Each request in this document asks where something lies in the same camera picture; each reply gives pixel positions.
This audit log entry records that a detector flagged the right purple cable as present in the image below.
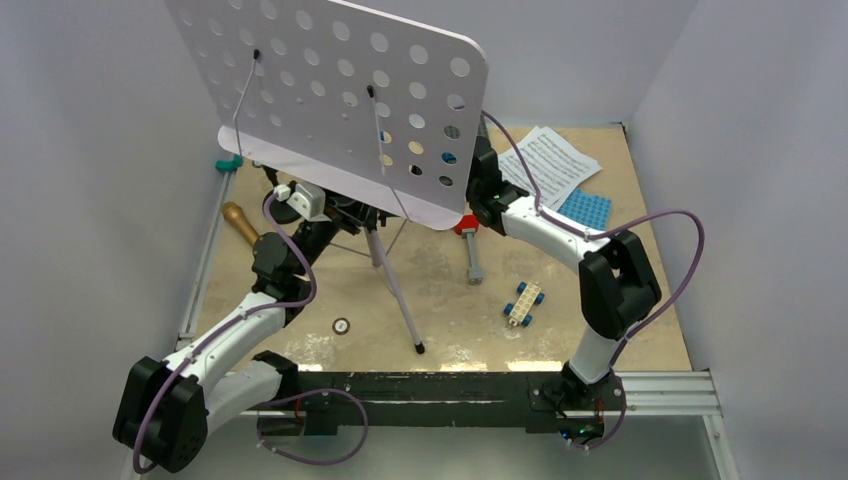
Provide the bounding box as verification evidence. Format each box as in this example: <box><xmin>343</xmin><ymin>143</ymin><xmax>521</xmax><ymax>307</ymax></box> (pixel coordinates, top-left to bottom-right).
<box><xmin>480</xmin><ymin>109</ymin><xmax>706</xmax><ymax>369</ymax></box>

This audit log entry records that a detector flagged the gold microphone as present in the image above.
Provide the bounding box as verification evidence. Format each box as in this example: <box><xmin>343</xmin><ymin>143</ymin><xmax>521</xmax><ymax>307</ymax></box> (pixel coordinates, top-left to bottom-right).
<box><xmin>220</xmin><ymin>201</ymin><xmax>260</xmax><ymax>247</ymax></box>

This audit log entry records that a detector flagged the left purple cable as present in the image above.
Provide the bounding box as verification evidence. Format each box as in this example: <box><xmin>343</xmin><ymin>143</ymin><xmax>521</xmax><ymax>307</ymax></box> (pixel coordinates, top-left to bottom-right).
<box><xmin>132</xmin><ymin>188</ymin><xmax>318</xmax><ymax>475</ymax></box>

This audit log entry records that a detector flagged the sheet music page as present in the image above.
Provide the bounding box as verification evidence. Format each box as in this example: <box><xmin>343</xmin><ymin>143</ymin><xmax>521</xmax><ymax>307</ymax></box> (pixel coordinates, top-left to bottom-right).
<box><xmin>517</xmin><ymin>127</ymin><xmax>602</xmax><ymax>210</ymax></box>

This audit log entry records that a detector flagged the teal clamp on rail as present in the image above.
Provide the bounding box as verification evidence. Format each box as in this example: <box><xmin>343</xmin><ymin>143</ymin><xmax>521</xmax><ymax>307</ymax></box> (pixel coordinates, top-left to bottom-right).
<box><xmin>214</xmin><ymin>155</ymin><xmax>244</xmax><ymax>174</ymax></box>

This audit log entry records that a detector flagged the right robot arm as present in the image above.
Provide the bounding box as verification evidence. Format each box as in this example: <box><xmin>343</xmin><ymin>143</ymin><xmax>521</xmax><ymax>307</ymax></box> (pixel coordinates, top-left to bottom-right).
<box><xmin>466</xmin><ymin>136</ymin><xmax>662</xmax><ymax>407</ymax></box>

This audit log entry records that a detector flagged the white blue lego car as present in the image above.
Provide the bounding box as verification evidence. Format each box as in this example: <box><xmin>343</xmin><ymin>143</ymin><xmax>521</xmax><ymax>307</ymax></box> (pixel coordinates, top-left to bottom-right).
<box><xmin>503</xmin><ymin>282</ymin><xmax>545</xmax><ymax>327</ymax></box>

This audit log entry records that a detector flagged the aluminium frame rail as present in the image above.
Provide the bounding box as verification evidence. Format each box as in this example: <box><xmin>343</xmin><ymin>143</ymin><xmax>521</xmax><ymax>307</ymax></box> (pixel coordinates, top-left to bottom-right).
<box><xmin>173</xmin><ymin>171</ymin><xmax>236</xmax><ymax>352</ymax></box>

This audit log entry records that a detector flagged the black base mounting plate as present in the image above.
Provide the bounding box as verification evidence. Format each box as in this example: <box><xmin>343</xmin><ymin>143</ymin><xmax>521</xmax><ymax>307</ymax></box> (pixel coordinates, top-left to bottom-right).
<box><xmin>257</xmin><ymin>371</ymin><xmax>624</xmax><ymax>436</ymax></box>

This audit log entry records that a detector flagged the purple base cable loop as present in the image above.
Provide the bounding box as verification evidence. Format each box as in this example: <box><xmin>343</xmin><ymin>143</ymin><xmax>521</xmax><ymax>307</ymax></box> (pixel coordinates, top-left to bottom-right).
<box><xmin>256</xmin><ymin>388</ymin><xmax>369</xmax><ymax>466</ymax></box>

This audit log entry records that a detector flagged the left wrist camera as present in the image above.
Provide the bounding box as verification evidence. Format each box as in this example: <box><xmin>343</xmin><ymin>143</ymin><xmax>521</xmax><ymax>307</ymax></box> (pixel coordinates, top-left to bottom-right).
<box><xmin>270</xmin><ymin>181</ymin><xmax>329</xmax><ymax>224</ymax></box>

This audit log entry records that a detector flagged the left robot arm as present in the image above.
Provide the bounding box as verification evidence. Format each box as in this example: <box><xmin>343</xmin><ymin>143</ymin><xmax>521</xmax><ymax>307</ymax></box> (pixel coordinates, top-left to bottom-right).
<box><xmin>112</xmin><ymin>203</ymin><xmax>363</xmax><ymax>475</ymax></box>

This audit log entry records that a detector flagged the red and grey lego hammer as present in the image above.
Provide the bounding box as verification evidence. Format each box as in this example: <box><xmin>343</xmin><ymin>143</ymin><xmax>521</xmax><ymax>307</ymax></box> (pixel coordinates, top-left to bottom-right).
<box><xmin>453</xmin><ymin>214</ymin><xmax>484</xmax><ymax>285</ymax></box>

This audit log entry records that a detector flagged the lavender tripod music stand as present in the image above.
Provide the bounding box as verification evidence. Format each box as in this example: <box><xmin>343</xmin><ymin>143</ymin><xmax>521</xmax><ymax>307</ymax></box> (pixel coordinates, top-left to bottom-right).
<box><xmin>164</xmin><ymin>0</ymin><xmax>490</xmax><ymax>356</ymax></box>

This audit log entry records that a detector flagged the light blue lego baseplate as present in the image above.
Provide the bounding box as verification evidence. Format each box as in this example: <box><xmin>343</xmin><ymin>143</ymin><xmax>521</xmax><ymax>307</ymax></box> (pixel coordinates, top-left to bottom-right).
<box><xmin>557</xmin><ymin>189</ymin><xmax>612</xmax><ymax>231</ymax></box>

